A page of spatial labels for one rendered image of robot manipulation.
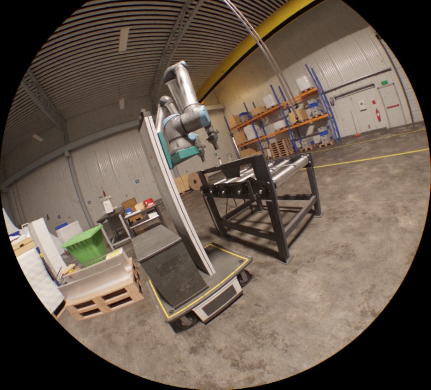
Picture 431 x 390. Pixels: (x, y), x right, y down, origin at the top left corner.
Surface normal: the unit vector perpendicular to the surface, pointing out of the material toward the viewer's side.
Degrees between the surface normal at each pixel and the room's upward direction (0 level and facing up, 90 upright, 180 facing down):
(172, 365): 0
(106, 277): 90
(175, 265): 90
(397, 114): 90
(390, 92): 90
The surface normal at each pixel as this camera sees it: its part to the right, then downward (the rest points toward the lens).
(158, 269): 0.56, -0.13
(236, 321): -0.35, -0.93
